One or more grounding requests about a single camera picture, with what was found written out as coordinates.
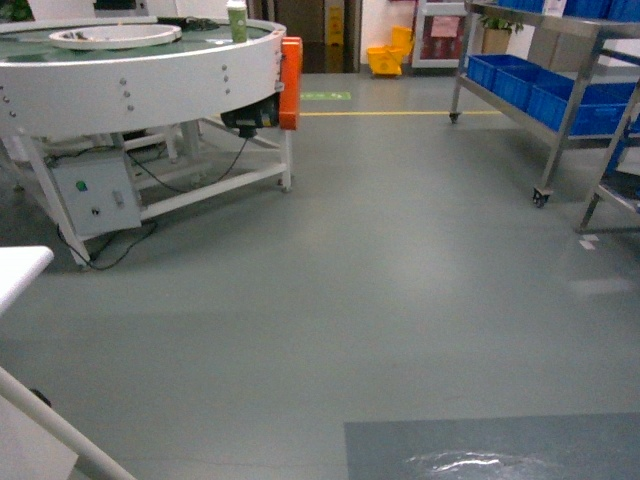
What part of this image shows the blue bin on cart near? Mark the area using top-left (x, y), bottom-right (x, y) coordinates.
top-left (527, 81), bottom-right (640, 137)

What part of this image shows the yellow wet floor sign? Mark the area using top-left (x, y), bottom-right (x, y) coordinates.
top-left (325, 5), bottom-right (344, 46)

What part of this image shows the orange guard panel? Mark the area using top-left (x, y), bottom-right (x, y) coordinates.
top-left (279, 36), bottom-right (303, 131)

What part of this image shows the red fire cabinet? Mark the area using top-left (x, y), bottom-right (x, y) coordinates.
top-left (411, 0), bottom-right (466, 71)

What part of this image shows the stainless steel shelf cart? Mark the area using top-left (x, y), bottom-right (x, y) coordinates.
top-left (449, 1), bottom-right (639, 234)

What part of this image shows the black power cable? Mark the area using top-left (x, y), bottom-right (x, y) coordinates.
top-left (55, 134), bottom-right (251, 272)

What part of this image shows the green paper cup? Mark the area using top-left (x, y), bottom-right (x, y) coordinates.
top-left (226, 0), bottom-right (248, 43)

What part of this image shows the potted green plant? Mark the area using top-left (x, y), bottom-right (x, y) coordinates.
top-left (479, 15), bottom-right (524, 54)

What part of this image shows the white round conveyor table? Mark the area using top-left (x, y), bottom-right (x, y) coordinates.
top-left (1, 17), bottom-right (293, 268)

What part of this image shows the yellow mop bucket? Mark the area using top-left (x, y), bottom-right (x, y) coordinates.
top-left (366, 26), bottom-right (414, 77)

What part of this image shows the blue bin on cart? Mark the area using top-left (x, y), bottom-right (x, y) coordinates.
top-left (466, 54), bottom-right (538, 90)
top-left (527, 81), bottom-right (640, 137)
top-left (492, 66), bottom-right (574, 111)

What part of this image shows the blue bin on cart middle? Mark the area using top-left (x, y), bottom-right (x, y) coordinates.
top-left (492, 66), bottom-right (574, 111)

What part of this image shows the white table corner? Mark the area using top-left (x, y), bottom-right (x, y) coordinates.
top-left (1, 246), bottom-right (54, 314)

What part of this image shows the grey control box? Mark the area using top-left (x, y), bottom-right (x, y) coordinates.
top-left (51, 149), bottom-right (142, 236)

